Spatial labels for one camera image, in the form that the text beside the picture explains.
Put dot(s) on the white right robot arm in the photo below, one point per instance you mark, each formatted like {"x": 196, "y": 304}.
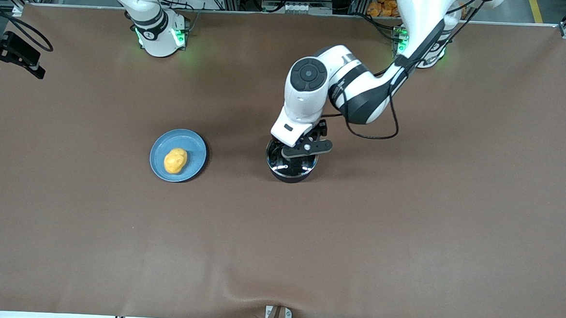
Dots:
{"x": 158, "y": 41}

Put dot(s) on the blue round plate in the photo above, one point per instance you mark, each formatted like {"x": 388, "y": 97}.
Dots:
{"x": 194, "y": 144}

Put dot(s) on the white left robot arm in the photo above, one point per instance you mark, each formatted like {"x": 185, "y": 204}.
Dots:
{"x": 364, "y": 90}

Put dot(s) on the brown table cover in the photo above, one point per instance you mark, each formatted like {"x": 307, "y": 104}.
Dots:
{"x": 278, "y": 251}

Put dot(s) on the glass lid with blue knob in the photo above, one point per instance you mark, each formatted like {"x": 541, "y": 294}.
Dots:
{"x": 292, "y": 168}

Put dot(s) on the bag of orange fruit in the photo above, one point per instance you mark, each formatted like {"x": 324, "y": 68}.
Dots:
{"x": 383, "y": 6}

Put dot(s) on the yellow potato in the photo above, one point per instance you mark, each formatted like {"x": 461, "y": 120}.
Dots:
{"x": 175, "y": 160}

